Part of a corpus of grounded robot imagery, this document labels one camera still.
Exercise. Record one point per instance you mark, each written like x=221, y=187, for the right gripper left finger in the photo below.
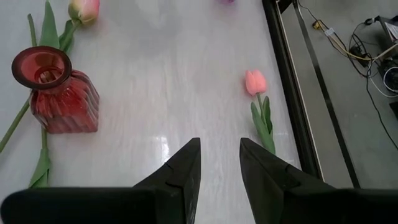
x=180, y=186

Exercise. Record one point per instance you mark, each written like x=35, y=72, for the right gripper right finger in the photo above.
x=264, y=186

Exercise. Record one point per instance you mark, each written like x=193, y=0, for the pink yellow tulip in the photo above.
x=40, y=168
x=84, y=9

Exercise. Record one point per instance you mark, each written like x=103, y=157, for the red glass vase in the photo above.
x=62, y=105

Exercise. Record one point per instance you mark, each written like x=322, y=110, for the purple glass vase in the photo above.
x=227, y=1

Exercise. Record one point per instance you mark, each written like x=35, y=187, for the black floor device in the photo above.
x=388, y=67

